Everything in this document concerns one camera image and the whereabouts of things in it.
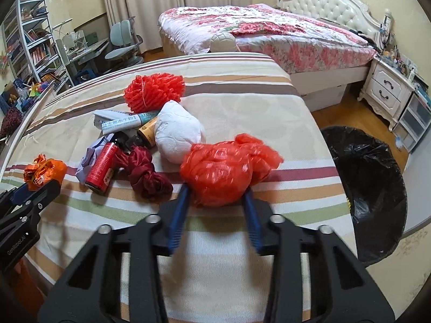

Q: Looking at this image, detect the red spray can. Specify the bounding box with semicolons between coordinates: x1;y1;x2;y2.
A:
84;133;130;195

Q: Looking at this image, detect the white storage box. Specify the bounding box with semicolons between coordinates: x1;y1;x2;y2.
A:
301;82;351;112

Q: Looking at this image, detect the white nightstand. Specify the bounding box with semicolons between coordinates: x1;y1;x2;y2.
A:
357;55;416;131

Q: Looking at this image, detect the black lined trash bin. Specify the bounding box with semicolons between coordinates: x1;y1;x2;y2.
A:
320;125;408;266

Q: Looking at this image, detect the bed with floral quilt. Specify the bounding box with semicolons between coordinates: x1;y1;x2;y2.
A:
158;3;379;75

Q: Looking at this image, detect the dark red mesh item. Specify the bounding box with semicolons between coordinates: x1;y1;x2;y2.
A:
0;107;24;138

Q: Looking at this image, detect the white crumpled paper towel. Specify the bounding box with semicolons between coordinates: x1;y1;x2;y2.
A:
154;100;207;165

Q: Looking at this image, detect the crumpled lavender paper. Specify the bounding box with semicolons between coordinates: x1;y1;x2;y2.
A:
75;134;117;185

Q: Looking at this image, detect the nightstand clutter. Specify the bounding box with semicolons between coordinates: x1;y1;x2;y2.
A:
379;8;431;86

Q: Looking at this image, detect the white round bedpost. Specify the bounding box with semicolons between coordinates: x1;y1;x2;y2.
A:
209;33;240;54

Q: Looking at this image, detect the white teal tube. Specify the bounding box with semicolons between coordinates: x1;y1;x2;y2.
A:
92;109;160;135

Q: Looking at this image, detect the blue plastic basket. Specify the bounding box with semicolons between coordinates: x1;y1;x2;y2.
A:
0;79;27;115

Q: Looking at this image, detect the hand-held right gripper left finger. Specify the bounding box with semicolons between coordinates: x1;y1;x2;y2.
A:
37;183;192;323

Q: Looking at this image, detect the white bookshelf with books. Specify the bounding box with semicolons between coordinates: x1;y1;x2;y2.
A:
0;0;75;95

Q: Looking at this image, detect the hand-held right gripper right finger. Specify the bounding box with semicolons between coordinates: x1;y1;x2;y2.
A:
242;191;395;323

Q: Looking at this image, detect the grey desk chair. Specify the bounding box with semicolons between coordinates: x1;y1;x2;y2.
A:
104;19;145;66

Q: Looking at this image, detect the red plastic bag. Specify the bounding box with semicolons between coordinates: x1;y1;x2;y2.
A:
179;134;283;208

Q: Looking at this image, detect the white wardrobe door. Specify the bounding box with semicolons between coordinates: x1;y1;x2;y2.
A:
401;155;431;239

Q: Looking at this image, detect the dark red cloth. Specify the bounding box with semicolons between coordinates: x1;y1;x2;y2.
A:
116;146;174;202

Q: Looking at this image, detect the study desk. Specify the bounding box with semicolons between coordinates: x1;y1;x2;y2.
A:
55;30;110;79

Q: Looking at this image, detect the white bed frame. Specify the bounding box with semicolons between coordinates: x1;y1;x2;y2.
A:
290;61;373;98

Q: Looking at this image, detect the gold bottle black cap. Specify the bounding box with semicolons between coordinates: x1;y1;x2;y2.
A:
133;116;160;149

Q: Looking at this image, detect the orange foil wrapper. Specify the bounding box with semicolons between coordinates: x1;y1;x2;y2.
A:
23;154;68;192

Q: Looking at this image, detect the clear plastic drawer unit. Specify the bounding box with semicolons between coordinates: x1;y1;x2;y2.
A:
392;92;431;152

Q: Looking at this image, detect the red foam fruit net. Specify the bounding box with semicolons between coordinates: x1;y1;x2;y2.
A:
124;73;186;114

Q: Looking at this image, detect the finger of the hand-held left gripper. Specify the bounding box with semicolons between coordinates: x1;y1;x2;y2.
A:
9;179;62;211
0;205;43;233

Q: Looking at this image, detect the white tufted headboard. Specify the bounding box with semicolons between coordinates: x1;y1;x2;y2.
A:
278;0;393;41

